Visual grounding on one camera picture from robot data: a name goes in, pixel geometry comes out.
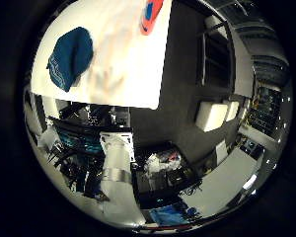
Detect small white box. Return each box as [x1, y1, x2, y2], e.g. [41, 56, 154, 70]
[224, 100, 241, 122]

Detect black shelf unit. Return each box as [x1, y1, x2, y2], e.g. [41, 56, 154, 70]
[196, 21, 236, 90]

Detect blue cloth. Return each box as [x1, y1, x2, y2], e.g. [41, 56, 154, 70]
[46, 27, 95, 93]

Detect blue bag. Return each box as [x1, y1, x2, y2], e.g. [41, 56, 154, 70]
[150, 204, 197, 227]

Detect teal-lit electronics rack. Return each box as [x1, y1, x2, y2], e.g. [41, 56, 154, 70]
[55, 128, 105, 155]

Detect large white box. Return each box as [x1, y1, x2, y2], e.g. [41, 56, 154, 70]
[194, 101, 229, 133]

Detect white side desk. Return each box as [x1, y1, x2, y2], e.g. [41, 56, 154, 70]
[181, 147, 259, 218]

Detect orange spray bottle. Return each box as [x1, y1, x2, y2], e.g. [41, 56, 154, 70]
[139, 0, 165, 37]

